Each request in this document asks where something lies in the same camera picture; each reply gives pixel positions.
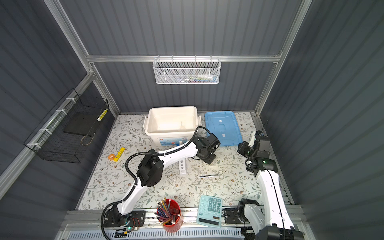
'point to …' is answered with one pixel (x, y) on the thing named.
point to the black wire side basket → (64, 134)
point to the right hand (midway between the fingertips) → (243, 145)
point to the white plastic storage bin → (171, 126)
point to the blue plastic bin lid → (224, 125)
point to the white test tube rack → (182, 167)
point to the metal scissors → (219, 174)
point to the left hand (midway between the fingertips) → (211, 159)
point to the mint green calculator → (209, 211)
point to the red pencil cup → (169, 213)
